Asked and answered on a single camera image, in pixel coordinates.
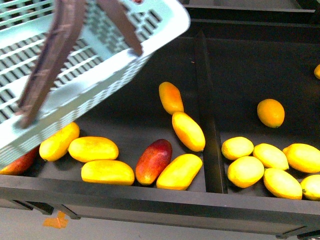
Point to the yellow mango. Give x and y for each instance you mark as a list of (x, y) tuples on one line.
[(188, 131), (92, 148), (170, 98), (112, 172), (180, 173), (56, 146)]

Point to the light blue plastic basket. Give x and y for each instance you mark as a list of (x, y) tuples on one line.
[(100, 62)]

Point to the brown basket handle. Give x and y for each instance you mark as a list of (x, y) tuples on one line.
[(64, 31), (115, 11)]

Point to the yellow lemon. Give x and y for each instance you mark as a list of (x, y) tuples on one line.
[(281, 184), (271, 156), (303, 157), (245, 171), (237, 147)]

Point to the yellow lemon lower left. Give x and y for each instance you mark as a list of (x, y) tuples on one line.
[(245, 171)]

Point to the orange round lemon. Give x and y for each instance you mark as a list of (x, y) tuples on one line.
[(271, 113)]

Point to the yellow lemon lower middle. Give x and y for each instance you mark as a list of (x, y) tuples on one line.
[(281, 184)]

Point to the red mango under basket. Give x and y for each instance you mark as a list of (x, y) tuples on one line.
[(22, 164)]

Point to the yellow lemon right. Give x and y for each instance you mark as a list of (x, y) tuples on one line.
[(303, 157)]

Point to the yellow lemon corner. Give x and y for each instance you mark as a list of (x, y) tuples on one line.
[(311, 187)]

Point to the yellow lemon far edge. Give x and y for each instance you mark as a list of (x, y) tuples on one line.
[(316, 72)]

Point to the black fruit display tray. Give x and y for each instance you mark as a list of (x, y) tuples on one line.
[(224, 64)]

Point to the orange floor tape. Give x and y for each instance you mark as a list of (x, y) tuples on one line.
[(58, 222)]

